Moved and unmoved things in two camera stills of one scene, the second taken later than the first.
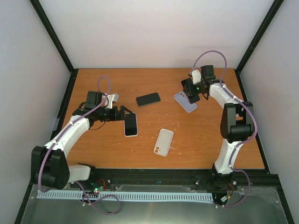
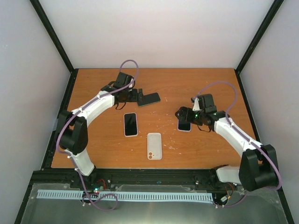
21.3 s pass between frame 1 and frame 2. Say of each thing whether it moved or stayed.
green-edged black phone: stayed
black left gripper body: moved
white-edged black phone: stayed
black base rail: stayed
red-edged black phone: moved
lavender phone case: moved
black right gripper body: moved
